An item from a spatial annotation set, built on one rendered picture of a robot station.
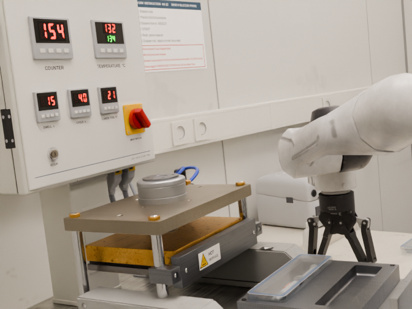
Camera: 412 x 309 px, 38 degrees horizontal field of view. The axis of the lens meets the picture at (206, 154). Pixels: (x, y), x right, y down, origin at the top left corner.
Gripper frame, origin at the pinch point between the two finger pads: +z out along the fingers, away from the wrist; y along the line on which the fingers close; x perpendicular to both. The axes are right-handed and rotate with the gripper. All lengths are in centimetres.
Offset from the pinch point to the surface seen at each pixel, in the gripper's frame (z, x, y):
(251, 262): -14.9, -33.9, -2.8
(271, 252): -16.9, -33.8, 1.2
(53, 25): -58, -53, -23
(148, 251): -23, -56, -7
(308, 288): -17, -48, 14
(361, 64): -48, 157, -46
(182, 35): -62, 34, -59
